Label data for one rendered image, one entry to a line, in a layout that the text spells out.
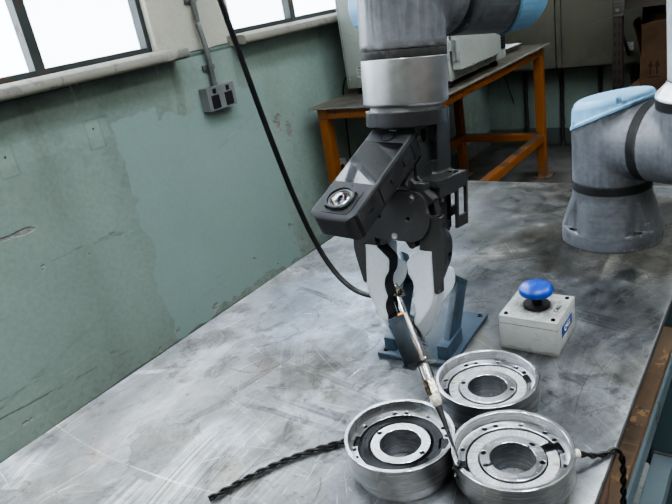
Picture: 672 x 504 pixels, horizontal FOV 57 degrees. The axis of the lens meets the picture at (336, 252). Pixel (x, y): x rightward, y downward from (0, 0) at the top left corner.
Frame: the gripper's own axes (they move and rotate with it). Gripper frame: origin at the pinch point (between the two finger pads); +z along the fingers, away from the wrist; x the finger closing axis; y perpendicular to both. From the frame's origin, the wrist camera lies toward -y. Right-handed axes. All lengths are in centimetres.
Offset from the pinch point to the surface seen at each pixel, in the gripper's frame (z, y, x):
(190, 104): -14, 114, 158
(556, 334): 7.3, 19.6, -8.4
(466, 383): 9.1, 7.5, -2.8
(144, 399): 14.4, -6.5, 34.9
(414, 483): 11.4, -7.1, -4.6
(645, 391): 31, 55, -12
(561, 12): -45, 371, 102
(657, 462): 59, 78, -12
